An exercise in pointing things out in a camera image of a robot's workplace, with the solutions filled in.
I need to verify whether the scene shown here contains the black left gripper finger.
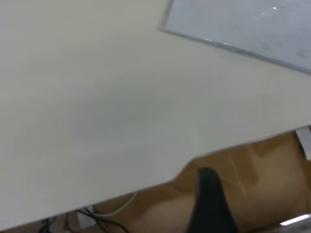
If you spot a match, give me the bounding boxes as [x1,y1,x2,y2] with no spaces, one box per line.
[186,167,240,233]

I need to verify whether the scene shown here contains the transparent zip bag red zipper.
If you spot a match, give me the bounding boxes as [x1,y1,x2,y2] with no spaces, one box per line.
[159,0,311,75]

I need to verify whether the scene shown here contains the brown cardboard box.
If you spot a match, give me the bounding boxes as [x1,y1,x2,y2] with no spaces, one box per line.
[64,132,311,233]

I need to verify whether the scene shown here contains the aluminium table leg profile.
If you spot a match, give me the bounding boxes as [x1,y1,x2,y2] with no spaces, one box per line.
[294,125,311,161]

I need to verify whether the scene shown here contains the light blue paper sheets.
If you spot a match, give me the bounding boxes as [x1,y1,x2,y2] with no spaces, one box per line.
[164,0,311,71]

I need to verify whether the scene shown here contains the shiny silver rail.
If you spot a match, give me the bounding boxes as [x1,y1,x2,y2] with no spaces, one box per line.
[278,213,311,228]

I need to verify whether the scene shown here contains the white cable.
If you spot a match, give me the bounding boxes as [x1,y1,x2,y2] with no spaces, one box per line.
[93,191,138,216]

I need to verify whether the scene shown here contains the thin black cable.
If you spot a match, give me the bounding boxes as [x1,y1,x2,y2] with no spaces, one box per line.
[76,208,132,233]

